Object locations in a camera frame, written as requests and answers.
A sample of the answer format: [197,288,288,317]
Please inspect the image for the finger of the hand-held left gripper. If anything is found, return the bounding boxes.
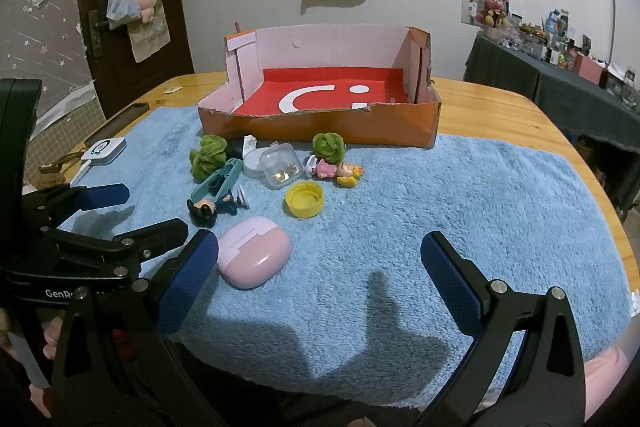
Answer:
[22,183,131,228]
[47,217,191,277]

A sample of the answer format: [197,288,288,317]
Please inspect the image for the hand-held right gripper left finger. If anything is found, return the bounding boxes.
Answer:
[50,228,226,427]

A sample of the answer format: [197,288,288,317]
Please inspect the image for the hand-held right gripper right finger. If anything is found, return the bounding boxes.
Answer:
[420,231,587,427]

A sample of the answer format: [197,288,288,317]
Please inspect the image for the black haired blue figurine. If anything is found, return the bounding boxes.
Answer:
[186,187,249,228]

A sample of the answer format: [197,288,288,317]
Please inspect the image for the teal clothespin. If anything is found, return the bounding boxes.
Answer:
[190,158,243,202]

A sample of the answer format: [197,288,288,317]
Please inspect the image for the green yarn cabbage toy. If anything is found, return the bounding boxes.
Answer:
[189,134,230,182]
[312,132,347,162]

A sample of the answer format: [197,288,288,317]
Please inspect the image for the white round jar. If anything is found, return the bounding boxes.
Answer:
[241,146,273,180]

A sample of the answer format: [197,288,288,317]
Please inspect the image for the small clear plastic box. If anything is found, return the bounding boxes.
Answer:
[259,144,302,190]

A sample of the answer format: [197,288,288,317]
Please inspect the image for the yellow bottle cap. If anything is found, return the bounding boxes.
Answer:
[283,182,325,219]

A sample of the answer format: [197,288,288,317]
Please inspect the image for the blonde pink dress figurine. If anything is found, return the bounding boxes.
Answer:
[305,155,366,188]

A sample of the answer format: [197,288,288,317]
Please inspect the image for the orange cardboard box red bottom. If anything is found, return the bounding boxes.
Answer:
[196,24,443,148]

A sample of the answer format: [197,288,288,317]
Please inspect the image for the person's left hand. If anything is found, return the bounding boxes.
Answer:
[42,314,65,360]

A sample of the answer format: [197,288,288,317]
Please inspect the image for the white square pocket device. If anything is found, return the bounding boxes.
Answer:
[80,138,126,168]

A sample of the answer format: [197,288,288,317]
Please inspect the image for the blue fuzzy mat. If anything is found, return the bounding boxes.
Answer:
[42,107,632,410]

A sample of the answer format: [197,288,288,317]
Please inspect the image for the brown paper bag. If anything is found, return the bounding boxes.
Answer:
[127,2,171,64]

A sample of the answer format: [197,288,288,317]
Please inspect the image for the clear plastic bag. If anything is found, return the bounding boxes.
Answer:
[106,0,143,30]

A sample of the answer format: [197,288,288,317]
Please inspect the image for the person's pink pants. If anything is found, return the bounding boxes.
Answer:
[582,342,633,427]

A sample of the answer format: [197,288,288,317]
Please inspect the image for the peach plush toy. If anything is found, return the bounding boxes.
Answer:
[134,0,158,24]

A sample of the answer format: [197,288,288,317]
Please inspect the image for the dark brown door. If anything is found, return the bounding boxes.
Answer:
[77,0,196,118]

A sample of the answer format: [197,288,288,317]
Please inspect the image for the dark cloth side table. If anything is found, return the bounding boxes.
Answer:
[464,31,640,152]

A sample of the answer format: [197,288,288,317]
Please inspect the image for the pink storage box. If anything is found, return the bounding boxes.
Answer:
[575,52,608,85]

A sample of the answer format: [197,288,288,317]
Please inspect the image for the row of small desk items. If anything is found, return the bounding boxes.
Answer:
[500,9,640,108]

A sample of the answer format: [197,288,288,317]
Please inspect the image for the pink rabbit plush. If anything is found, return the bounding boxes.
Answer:
[475,0,508,28]

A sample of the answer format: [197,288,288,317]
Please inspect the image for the brown keychain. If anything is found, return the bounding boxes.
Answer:
[37,149,86,190]

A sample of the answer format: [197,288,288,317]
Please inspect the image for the door handle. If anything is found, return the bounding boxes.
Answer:
[86,9,110,58]

